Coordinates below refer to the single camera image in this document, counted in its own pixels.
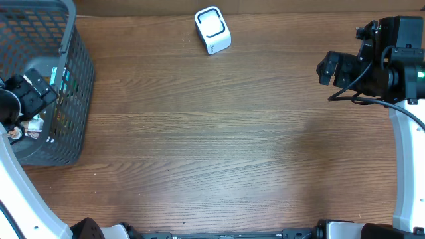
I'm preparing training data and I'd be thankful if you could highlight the brown snack pouch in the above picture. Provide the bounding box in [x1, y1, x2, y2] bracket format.
[7, 114, 44, 140]

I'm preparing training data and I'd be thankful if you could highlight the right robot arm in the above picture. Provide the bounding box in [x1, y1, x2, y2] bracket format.
[311, 16, 424, 238]

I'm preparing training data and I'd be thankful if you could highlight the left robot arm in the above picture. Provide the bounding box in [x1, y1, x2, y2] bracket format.
[1, 68, 140, 239]

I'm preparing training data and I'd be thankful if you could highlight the white barcode scanner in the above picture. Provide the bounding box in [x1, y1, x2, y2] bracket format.
[194, 6, 232, 55]

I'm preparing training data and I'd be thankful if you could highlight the grey plastic mesh basket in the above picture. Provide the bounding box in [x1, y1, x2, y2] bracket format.
[1, 1, 95, 165]

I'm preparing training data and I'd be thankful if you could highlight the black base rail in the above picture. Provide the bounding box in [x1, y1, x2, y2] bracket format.
[137, 228, 316, 239]

